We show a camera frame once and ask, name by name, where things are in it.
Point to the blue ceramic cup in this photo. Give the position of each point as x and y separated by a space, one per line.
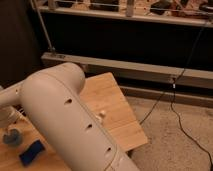
12 138

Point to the grey baseboard heater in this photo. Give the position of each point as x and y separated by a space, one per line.
144 72

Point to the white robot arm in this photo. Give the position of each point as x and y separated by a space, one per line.
50 98

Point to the blue sponge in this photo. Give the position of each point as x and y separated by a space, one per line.
31 153

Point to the white tube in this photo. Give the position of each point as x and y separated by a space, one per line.
101 115

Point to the metal pole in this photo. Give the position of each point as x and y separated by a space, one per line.
50 46

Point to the wooden table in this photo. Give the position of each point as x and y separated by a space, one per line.
101 92

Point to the cluttered shelf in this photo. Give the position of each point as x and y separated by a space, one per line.
156 11

